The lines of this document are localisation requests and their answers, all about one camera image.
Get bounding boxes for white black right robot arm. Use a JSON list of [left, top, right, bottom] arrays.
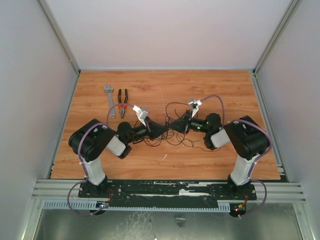
[[168, 110, 273, 199]]

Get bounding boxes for aluminium frame rail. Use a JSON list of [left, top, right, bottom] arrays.
[[249, 0, 306, 203]]

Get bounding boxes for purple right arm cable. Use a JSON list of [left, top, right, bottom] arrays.
[[199, 94, 273, 220]]

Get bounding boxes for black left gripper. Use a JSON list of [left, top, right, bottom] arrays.
[[126, 116, 169, 144]]

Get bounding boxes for orange black pliers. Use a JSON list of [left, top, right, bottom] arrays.
[[117, 88, 128, 118]]

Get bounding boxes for silver adjustable wrench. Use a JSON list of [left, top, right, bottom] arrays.
[[103, 84, 116, 119]]

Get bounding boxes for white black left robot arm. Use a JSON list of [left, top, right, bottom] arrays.
[[68, 117, 169, 198]]

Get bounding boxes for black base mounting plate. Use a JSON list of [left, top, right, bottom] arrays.
[[90, 179, 257, 208]]

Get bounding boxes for black zip tie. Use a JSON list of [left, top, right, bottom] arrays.
[[164, 116, 170, 130]]

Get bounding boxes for black and yellow wire bundle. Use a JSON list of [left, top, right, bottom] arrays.
[[133, 101, 222, 152]]

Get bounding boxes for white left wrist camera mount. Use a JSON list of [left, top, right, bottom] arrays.
[[132, 105, 149, 126]]

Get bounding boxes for grey slotted cable duct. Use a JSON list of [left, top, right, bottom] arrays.
[[41, 199, 231, 213]]

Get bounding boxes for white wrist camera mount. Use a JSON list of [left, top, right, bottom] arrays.
[[188, 98, 202, 118], [132, 105, 149, 126]]

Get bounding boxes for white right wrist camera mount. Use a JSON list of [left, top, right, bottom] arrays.
[[188, 98, 202, 118]]

